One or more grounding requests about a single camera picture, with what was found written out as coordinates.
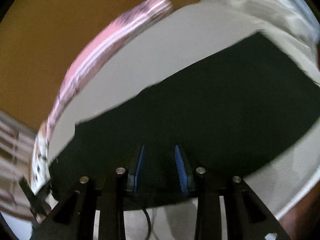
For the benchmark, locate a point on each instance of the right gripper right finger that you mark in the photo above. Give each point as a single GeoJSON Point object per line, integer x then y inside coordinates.
{"type": "Point", "coordinates": [183, 169]}

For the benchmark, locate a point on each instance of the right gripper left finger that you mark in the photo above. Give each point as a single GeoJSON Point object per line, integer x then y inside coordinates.
{"type": "Point", "coordinates": [139, 163]}

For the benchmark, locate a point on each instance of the black pants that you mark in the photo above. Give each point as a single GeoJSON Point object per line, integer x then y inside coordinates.
{"type": "Point", "coordinates": [232, 113]}

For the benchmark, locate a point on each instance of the floral patterned pillow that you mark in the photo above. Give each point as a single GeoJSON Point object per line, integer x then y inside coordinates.
{"type": "Point", "coordinates": [39, 168]}

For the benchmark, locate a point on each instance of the pink striped baby pillow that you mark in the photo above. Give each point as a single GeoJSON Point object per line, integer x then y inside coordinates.
{"type": "Point", "coordinates": [92, 58]}

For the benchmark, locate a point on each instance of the wooden headboard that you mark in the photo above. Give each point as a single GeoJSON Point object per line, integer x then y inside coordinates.
{"type": "Point", "coordinates": [39, 41]}

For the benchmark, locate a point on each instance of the beige textured bed sheet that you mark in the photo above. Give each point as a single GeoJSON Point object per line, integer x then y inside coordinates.
{"type": "Point", "coordinates": [240, 207]}

